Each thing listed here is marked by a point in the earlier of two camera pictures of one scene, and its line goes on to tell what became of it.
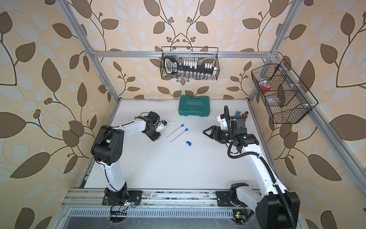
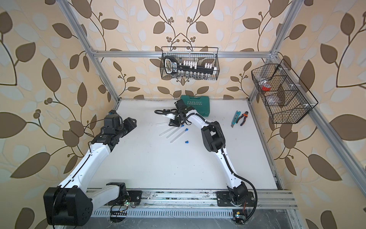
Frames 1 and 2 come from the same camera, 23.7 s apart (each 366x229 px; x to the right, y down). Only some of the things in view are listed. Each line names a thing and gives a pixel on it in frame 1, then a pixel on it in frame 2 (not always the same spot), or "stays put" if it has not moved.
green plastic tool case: [194, 105] stays put
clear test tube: [169, 135] -> [167, 131]
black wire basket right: [284, 100] stays put
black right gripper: [215, 128] -> [174, 123]
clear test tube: [177, 136] stays put
